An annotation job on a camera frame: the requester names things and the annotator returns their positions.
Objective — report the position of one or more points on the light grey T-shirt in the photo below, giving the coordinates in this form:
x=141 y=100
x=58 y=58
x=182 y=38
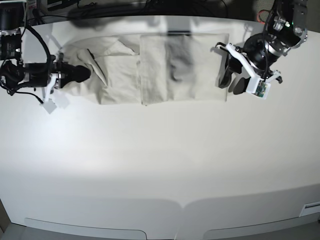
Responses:
x=148 y=68

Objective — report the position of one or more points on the black tripod stand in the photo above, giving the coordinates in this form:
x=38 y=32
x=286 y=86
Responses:
x=36 y=16

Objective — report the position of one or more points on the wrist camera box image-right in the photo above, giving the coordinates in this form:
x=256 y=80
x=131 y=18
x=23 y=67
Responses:
x=258 y=88

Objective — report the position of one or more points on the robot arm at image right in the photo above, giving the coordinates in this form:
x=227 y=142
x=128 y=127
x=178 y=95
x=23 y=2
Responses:
x=284 y=30

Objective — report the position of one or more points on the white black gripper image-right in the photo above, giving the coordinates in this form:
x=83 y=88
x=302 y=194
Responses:
x=232 y=62

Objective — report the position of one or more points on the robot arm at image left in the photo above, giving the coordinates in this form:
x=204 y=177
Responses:
x=15 y=75

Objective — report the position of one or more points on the white label sticker on table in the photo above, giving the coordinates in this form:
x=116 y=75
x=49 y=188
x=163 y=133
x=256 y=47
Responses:
x=309 y=209

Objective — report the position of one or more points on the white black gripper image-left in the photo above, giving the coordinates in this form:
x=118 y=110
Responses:
x=60 y=74

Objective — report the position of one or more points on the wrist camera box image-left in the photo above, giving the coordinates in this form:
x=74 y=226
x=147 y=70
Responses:
x=49 y=106

